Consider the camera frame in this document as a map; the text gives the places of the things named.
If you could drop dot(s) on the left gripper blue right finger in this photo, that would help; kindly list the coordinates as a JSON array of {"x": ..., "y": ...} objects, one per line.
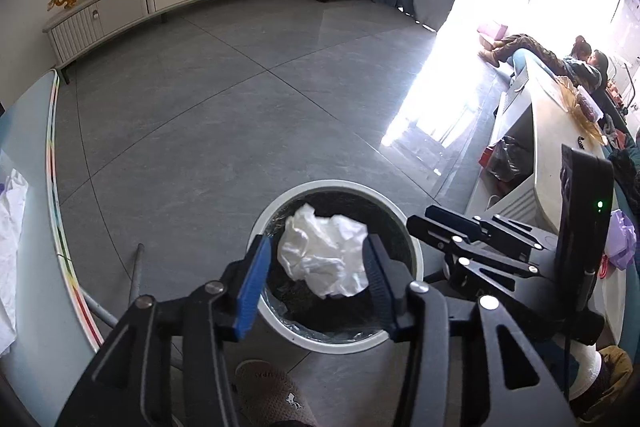
[{"x": 380, "y": 274}]

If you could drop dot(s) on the person lying by window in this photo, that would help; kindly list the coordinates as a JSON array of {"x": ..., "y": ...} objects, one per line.
[{"x": 589, "y": 72}]

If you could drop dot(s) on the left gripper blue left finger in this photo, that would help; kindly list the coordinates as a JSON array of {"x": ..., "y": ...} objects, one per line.
[{"x": 252, "y": 276}]

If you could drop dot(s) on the white round trash bin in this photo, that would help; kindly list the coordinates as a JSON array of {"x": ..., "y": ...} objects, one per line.
[{"x": 332, "y": 326}]

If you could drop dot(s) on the white tissue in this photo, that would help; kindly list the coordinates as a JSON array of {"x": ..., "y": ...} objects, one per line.
[{"x": 324, "y": 253}]

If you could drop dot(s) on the metal table legs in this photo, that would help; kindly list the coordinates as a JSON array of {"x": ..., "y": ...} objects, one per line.
[{"x": 108, "y": 287}]

